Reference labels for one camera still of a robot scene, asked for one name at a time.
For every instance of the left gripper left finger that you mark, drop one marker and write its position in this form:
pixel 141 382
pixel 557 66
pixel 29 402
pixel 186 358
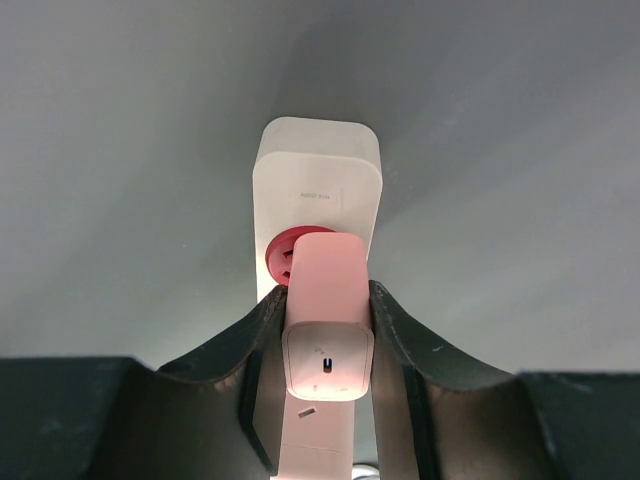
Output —
pixel 214 413

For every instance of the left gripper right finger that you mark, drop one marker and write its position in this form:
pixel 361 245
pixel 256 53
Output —
pixel 440 413

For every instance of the salmon pink plug adapter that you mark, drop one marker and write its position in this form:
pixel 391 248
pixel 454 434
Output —
pixel 328 339

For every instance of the beige red power strip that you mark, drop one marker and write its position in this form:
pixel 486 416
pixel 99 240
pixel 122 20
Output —
pixel 313 172

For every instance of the pink cube adapter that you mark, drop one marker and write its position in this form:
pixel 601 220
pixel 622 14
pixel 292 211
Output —
pixel 317 440

